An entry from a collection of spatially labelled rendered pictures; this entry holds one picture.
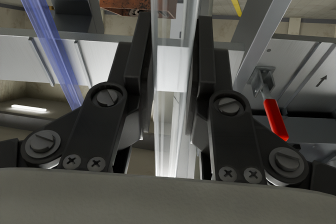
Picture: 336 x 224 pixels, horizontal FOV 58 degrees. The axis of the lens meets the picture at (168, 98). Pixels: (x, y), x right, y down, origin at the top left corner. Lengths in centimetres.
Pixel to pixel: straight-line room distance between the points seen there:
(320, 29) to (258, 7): 940
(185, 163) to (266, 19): 40
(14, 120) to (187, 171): 804
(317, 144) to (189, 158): 25
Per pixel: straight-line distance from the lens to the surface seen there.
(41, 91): 1235
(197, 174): 81
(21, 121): 847
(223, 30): 965
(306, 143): 52
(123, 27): 1050
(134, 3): 336
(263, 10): 35
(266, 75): 44
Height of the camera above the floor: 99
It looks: 10 degrees up
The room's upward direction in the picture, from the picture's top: 176 degrees counter-clockwise
